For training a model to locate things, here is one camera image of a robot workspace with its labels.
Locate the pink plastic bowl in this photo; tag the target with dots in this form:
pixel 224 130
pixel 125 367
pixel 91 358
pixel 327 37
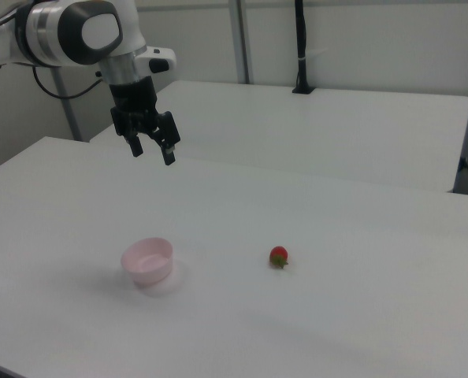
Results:
pixel 147 272

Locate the grey partition post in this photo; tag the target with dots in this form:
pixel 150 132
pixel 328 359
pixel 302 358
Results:
pixel 71 114
pixel 242 39

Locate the white side table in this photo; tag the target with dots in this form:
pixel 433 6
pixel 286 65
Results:
pixel 297 130

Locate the red strawberry with green leaves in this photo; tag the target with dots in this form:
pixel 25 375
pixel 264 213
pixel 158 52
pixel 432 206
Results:
pixel 278 254

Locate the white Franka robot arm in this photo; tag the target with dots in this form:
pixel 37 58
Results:
pixel 45 31

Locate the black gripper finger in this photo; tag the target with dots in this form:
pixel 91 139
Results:
pixel 134 145
pixel 170 130

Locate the black camera pole with base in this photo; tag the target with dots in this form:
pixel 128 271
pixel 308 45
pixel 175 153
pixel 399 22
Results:
pixel 301 39

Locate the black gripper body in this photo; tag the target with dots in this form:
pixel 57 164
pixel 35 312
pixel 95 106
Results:
pixel 133 98

